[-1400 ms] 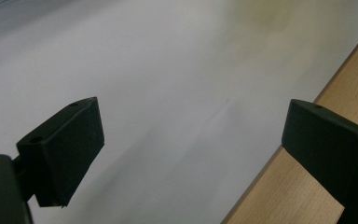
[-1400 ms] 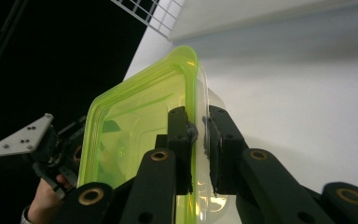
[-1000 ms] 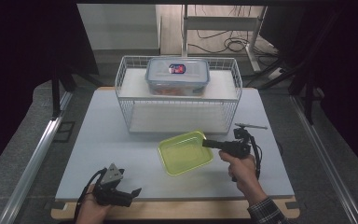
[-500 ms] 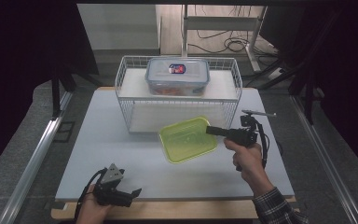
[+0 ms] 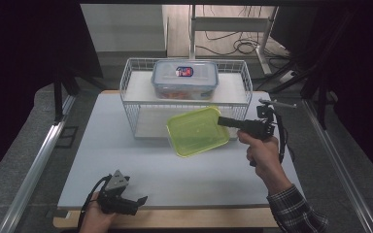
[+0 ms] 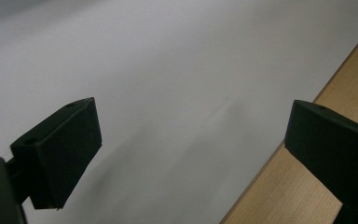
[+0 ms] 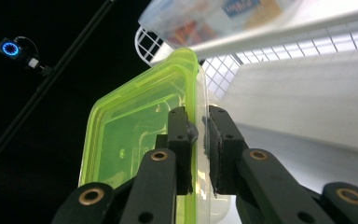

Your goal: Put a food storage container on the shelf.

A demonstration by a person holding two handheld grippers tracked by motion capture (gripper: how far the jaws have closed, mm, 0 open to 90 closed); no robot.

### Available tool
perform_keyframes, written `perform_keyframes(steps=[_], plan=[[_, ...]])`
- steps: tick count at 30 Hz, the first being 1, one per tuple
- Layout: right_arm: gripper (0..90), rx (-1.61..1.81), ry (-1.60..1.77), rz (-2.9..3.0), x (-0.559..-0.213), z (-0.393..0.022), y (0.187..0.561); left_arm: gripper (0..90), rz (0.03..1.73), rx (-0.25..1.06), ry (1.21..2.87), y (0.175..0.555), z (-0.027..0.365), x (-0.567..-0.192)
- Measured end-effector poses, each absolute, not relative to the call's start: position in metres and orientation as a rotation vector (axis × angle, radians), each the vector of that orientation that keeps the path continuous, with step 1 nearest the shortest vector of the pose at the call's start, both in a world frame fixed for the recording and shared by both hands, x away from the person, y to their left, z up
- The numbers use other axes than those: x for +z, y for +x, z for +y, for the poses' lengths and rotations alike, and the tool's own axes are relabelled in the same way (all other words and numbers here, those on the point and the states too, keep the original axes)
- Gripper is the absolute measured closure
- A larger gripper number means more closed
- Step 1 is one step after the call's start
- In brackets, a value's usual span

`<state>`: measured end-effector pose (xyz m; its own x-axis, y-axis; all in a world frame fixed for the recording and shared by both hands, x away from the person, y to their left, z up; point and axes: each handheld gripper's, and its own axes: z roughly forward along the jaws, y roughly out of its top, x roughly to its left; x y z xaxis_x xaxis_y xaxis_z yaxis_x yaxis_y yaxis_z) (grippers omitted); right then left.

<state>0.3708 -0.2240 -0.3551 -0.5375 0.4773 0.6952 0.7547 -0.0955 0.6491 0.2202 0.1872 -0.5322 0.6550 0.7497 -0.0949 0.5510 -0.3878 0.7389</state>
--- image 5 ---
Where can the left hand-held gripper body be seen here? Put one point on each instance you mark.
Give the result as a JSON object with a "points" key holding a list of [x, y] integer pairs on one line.
{"points": [[115, 195]]}

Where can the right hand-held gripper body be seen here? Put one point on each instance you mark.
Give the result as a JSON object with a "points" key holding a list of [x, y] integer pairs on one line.
{"points": [[260, 124]]}

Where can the yellow-green container lid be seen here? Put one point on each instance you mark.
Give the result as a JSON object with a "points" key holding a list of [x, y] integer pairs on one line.
{"points": [[196, 132]]}

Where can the clear food container blue lid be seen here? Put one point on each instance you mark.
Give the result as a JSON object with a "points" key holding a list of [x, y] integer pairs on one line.
{"points": [[184, 79]]}

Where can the person's left hand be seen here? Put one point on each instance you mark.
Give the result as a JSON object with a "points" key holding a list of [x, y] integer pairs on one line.
{"points": [[95, 220]]}

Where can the person's right hand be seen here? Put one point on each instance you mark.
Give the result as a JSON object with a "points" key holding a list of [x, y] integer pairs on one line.
{"points": [[265, 158]]}

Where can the white power strip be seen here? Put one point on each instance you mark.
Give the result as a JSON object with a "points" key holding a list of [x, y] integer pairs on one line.
{"points": [[288, 76]]}

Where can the black stand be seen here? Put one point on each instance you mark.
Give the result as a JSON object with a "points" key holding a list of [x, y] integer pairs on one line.
{"points": [[58, 100], [320, 97]]}

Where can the dark curtain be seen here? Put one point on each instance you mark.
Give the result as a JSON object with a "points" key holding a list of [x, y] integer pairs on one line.
{"points": [[19, 64], [366, 71]]}

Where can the white cabinet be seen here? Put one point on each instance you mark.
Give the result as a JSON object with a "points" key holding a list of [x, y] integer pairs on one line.
{"points": [[123, 27]]}

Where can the aluminium rail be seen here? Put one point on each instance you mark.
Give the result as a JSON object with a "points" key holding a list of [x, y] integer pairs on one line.
{"points": [[35, 165], [340, 168]]}

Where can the white metal desk frame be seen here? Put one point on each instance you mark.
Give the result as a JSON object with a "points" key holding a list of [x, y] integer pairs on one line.
{"points": [[230, 24]]}

